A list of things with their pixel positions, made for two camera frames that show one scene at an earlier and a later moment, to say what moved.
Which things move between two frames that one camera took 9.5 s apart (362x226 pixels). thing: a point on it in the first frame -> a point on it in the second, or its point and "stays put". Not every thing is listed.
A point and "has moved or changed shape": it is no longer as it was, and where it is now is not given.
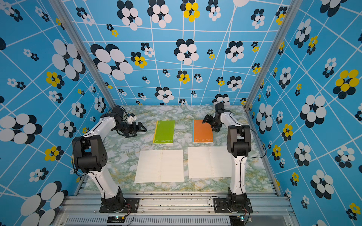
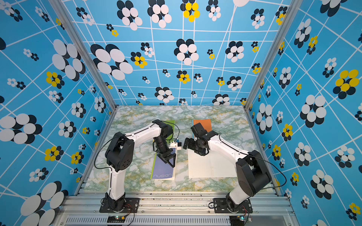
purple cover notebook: x=160 y=166 has moved or changed shape
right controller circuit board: x=237 y=220 stays put
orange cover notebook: x=201 y=132 stays put
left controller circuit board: x=116 y=219 stays put
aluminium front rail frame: x=83 y=210 stays put
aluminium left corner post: x=70 y=28 stays put
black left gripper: x=134 y=130 -> x=167 y=157
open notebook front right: x=205 y=162 stays put
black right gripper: x=209 y=117 -> x=186 y=140
